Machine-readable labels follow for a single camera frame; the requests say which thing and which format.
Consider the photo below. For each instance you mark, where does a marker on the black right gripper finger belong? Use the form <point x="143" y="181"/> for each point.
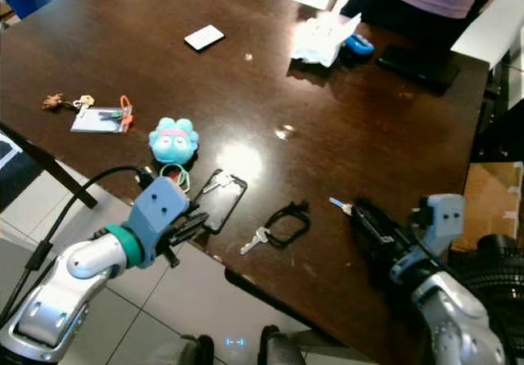
<point x="368" y="227"/>
<point x="383" y="216"/>

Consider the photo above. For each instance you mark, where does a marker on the small silver key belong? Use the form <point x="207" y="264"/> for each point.
<point x="339" y="205"/>

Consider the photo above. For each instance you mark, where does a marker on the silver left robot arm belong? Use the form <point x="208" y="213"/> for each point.
<point x="61" y="299"/>

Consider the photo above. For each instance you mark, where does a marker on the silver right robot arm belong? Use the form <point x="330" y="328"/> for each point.
<point x="458" y="320"/>

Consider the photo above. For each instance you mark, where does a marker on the black card holder with key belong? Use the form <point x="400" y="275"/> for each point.
<point x="225" y="203"/>

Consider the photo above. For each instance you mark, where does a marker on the silver key with black loop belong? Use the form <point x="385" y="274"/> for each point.
<point x="255" y="238"/>

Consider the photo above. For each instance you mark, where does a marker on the black left robot foot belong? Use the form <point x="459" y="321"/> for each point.
<point x="187" y="351"/>

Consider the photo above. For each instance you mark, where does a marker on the black robot foot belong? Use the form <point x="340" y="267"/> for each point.
<point x="187" y="351"/>
<point x="278" y="347"/>

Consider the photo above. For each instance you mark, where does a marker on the cardboard box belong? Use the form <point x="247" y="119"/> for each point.
<point x="491" y="201"/>

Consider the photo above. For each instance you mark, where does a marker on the dark rug with white stripe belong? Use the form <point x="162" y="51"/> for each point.
<point x="16" y="173"/>

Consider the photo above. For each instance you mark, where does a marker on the dark wooden table leg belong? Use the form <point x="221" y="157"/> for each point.
<point x="61" y="173"/>

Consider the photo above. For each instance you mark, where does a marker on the card holder with orange carabiner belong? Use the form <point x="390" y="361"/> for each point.
<point x="97" y="121"/>

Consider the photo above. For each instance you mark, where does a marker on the black right robot foot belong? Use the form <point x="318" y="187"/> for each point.
<point x="278" y="347"/>

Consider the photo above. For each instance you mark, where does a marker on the blue plastic object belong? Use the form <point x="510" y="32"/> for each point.
<point x="360" y="46"/>

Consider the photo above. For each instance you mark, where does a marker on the white card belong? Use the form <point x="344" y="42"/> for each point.
<point x="205" y="37"/>

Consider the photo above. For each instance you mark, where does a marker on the crumpled white tissue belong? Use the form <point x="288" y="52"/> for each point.
<point x="321" y="41"/>

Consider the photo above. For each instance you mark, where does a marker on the white counter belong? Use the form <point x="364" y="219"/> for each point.
<point x="487" y="29"/>

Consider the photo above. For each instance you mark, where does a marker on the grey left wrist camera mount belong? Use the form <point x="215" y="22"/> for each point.
<point x="160" y="209"/>

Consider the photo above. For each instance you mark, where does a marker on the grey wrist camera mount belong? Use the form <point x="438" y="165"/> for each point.
<point x="160" y="209"/>
<point x="442" y="218"/>

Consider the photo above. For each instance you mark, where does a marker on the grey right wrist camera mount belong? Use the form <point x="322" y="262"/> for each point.
<point x="442" y="218"/>

